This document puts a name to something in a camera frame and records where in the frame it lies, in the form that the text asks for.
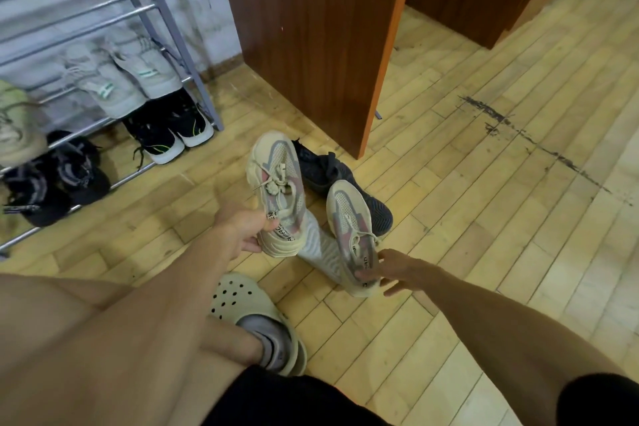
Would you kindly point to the black green sneaker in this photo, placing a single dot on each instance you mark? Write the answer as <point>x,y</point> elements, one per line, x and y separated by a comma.
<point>155,138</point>
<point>192,121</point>

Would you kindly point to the beige pink sneaker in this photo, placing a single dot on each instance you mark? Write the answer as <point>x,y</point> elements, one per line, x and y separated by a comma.
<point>349,221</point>
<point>279,176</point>

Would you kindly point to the black orange-accent sneaker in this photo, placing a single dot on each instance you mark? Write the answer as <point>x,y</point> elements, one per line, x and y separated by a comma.
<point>322,168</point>

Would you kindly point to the person's right forearm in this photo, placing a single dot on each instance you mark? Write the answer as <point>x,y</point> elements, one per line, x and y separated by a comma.
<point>499,336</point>

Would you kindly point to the black shirt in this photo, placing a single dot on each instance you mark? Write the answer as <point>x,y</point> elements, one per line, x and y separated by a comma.
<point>599,403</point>

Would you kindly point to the white ribbed-sole sneaker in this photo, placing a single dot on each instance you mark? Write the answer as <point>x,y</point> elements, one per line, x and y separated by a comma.
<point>319,246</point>

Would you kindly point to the white knit sneaker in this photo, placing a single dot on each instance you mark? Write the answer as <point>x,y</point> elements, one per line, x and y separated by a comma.
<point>105,86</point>
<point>145,68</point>

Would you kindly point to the grey metal shoe rack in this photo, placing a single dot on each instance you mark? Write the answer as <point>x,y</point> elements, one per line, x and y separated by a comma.
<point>175,41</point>

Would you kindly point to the person's right hand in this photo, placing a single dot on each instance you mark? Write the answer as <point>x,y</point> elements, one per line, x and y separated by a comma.
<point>407,271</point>

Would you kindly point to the grey sock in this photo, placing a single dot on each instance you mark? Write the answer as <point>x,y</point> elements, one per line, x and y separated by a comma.
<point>267,338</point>

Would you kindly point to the black grey patterned sneaker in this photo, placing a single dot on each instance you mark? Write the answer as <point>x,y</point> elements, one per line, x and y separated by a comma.
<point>35,196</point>
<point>77,171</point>

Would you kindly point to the cream perforated clog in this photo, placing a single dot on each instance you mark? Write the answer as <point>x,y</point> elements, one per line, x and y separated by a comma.
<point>244,296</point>

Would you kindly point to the person's left forearm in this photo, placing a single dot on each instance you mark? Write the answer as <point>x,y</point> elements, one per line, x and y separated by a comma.
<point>125,341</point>

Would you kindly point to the person's left leg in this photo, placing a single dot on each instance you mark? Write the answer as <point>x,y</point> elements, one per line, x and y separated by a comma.
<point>50,298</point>

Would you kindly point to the person's left hand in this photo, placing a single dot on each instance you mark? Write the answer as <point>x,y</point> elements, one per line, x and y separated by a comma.
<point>239,231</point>

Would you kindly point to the beige lime-accent sneaker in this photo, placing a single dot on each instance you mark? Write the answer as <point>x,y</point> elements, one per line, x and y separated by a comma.
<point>20,136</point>

